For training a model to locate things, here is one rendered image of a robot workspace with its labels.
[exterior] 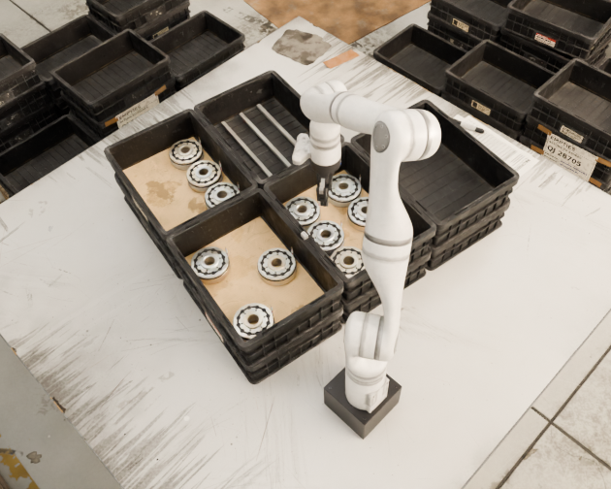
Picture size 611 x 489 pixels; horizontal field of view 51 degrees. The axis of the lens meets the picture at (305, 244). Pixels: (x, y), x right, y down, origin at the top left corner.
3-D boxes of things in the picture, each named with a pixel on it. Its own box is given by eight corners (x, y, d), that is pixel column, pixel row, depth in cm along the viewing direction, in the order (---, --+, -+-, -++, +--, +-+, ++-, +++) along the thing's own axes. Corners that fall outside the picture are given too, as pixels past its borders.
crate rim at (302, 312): (346, 290, 158) (346, 285, 156) (243, 354, 149) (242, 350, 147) (261, 191, 178) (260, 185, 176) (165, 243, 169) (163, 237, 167)
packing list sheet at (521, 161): (542, 158, 209) (542, 157, 209) (500, 197, 200) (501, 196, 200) (461, 111, 224) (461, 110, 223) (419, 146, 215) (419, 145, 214)
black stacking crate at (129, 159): (263, 212, 186) (259, 187, 177) (173, 262, 177) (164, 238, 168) (197, 135, 206) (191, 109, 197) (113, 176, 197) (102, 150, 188)
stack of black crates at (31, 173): (83, 149, 298) (67, 113, 279) (121, 182, 285) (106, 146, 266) (8, 197, 282) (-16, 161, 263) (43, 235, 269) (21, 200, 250)
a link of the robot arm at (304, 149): (298, 138, 157) (297, 118, 152) (343, 143, 155) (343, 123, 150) (291, 165, 152) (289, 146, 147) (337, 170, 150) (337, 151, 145)
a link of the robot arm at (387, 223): (397, 116, 106) (378, 255, 116) (442, 114, 110) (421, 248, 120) (368, 105, 113) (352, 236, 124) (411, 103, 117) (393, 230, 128)
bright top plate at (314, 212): (326, 216, 179) (326, 214, 178) (294, 230, 176) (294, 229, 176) (309, 192, 184) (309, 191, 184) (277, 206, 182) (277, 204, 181)
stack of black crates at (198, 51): (215, 67, 329) (204, 9, 302) (254, 93, 316) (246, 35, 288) (153, 106, 314) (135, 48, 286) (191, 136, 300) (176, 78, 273)
